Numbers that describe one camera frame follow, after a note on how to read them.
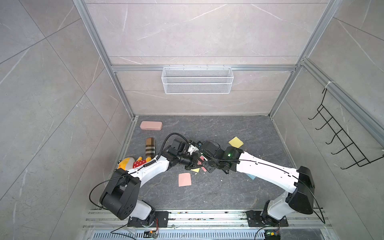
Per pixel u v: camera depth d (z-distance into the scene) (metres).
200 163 0.74
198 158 0.71
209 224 0.73
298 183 0.41
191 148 0.79
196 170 0.90
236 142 1.04
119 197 0.42
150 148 0.97
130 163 0.85
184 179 0.87
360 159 0.58
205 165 0.67
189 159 0.73
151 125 1.12
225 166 0.51
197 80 1.00
